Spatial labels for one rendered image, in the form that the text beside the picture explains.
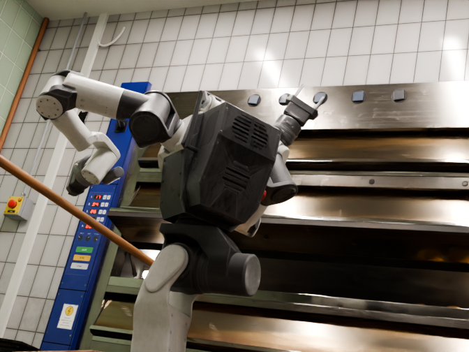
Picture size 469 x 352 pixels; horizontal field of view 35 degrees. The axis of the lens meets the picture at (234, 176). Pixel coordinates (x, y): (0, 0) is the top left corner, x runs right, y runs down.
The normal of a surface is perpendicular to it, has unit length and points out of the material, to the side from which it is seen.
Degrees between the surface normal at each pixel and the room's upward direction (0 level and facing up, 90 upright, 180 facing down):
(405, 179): 90
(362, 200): 70
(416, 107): 90
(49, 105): 153
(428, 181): 90
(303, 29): 90
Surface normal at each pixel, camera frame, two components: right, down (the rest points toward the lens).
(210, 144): -0.80, -0.38
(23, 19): 0.90, 0.02
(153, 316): -0.33, -0.03
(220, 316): -0.30, -0.72
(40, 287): -0.40, -0.43
